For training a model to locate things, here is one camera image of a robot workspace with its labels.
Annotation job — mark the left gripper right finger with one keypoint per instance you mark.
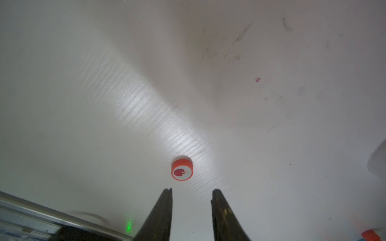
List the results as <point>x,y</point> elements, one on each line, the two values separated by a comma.
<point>226,227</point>

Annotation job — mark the clear tape roll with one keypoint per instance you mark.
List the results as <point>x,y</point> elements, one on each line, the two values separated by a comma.
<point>377,161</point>

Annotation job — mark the red cap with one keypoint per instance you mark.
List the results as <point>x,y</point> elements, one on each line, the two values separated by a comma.
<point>182,169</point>

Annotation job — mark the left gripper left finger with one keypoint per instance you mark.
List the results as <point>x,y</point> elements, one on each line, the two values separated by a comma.
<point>157,226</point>

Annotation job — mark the red stamp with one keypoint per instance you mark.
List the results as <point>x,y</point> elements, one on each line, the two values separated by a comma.
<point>370,235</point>

